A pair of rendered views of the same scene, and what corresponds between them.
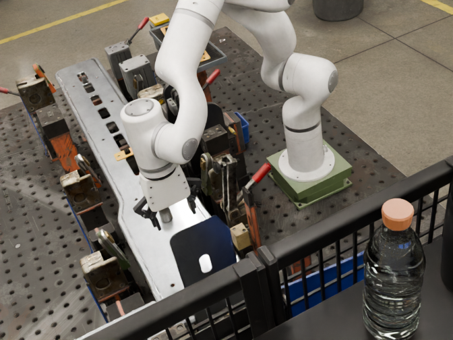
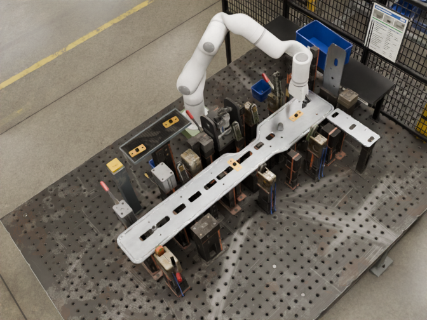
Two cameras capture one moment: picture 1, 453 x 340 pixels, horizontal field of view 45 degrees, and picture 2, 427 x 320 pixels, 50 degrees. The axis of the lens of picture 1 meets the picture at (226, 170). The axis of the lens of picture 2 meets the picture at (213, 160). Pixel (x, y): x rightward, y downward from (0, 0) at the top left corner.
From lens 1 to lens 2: 2.58 m
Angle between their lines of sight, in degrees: 65
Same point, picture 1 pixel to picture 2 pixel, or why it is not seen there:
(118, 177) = (255, 160)
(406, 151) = (86, 153)
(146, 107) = (301, 54)
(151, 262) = (307, 125)
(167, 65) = (284, 44)
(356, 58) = not seen: outside the picture
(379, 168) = not seen: hidden behind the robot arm
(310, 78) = not seen: hidden behind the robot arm
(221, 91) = (105, 193)
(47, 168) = (197, 287)
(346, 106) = (28, 193)
